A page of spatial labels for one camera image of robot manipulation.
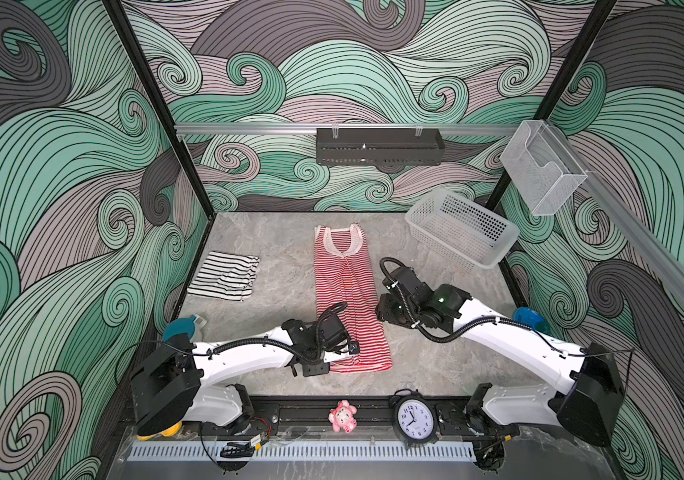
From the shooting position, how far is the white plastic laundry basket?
3.50 feet

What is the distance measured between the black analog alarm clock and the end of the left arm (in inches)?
8.2

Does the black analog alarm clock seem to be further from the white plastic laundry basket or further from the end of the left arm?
the white plastic laundry basket

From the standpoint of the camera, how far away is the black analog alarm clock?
0.70 metres

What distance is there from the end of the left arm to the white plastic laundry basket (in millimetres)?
540

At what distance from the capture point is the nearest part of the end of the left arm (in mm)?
563

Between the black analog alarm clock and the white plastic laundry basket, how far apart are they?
0.48 m
